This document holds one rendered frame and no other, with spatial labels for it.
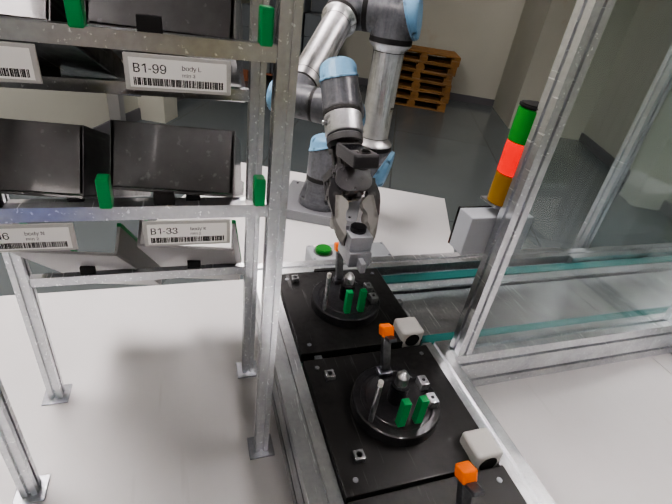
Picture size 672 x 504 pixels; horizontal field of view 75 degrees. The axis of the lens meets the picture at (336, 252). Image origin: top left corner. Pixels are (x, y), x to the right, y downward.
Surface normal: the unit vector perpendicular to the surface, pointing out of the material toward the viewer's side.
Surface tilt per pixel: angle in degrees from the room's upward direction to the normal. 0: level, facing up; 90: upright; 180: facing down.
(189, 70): 90
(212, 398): 0
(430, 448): 0
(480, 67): 90
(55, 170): 65
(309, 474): 0
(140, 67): 90
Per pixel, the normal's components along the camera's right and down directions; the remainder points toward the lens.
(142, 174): 0.17, 0.14
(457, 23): -0.14, 0.51
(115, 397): 0.13, -0.84
